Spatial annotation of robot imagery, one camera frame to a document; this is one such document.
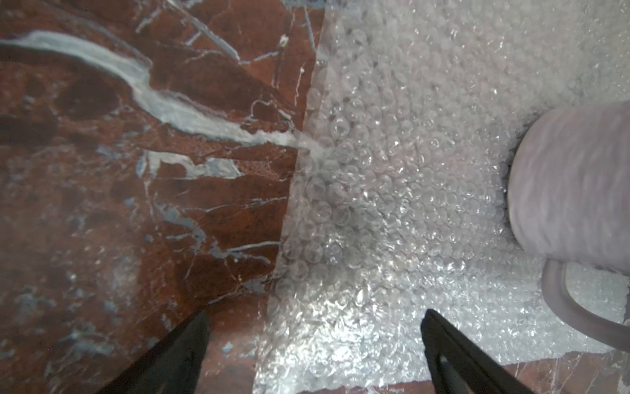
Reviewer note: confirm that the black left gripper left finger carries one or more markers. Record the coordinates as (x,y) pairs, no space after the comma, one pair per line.
(173,365)

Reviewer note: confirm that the pale pink mug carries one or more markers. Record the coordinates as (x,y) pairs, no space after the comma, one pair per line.
(568,201)

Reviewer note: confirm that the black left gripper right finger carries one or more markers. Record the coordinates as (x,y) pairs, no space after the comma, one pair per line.
(457,365)

